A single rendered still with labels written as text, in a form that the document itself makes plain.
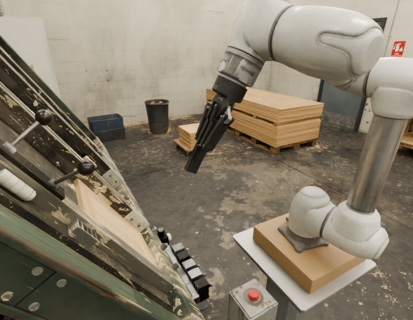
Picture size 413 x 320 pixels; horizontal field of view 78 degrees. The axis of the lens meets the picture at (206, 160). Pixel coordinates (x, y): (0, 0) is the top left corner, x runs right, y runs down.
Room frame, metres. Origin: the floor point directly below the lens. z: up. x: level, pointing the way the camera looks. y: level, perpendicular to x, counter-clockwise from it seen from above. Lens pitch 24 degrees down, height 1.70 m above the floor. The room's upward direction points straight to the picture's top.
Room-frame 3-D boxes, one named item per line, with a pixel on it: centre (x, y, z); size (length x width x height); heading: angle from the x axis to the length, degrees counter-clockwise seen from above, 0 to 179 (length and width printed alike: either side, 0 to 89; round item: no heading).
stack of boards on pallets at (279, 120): (5.28, -1.02, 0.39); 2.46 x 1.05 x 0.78; 28
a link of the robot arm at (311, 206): (0.99, -0.49, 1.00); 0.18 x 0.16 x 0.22; 41
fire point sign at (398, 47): (4.99, -3.45, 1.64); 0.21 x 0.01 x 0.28; 28
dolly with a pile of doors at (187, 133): (4.25, 0.25, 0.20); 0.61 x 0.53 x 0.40; 28
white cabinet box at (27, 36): (4.17, 2.70, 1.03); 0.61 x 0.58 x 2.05; 28
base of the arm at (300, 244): (1.02, -0.47, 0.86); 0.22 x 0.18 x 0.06; 18
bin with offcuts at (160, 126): (5.29, 1.03, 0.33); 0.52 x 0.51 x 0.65; 28
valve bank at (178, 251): (0.94, 0.12, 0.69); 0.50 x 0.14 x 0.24; 30
